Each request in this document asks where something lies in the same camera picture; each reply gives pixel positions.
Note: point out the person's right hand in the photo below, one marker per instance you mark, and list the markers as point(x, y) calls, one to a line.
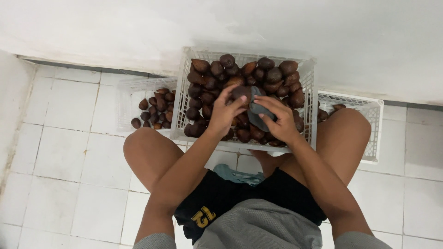
point(283, 122)

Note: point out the person's left hand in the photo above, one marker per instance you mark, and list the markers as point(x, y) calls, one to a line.
point(221, 116)

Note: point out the teal cloth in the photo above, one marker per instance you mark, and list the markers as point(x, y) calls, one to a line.
point(235, 174)

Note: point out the grey shirt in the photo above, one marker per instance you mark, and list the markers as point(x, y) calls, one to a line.
point(259, 224)

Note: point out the person's left leg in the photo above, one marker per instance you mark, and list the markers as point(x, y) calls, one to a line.
point(152, 152)

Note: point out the person's right leg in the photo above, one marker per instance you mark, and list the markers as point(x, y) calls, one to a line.
point(342, 138)

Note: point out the heap of brown snake fruits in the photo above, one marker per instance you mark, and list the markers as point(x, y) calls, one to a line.
point(273, 74)

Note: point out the brown snake fruit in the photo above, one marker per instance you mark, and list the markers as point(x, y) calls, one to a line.
point(242, 91)

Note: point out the white lattice plastic crate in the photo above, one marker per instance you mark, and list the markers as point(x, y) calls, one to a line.
point(373, 114)

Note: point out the black shorts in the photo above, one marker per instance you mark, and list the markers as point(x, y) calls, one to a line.
point(221, 197)

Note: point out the person's leg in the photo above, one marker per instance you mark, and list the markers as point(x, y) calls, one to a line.
point(152, 152)
point(342, 138)

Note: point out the reddish pointed snake fruit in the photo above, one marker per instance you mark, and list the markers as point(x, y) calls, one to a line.
point(339, 107)

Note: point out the small pile of snake fruits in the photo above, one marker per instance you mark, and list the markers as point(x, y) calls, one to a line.
point(161, 103)

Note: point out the large white plastic crate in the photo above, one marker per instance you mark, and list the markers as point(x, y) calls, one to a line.
point(180, 103)

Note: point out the grey cloth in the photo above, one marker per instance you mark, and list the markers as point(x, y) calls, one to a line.
point(256, 110)

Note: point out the low white plastic crate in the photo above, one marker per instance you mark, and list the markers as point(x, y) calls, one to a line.
point(128, 86)

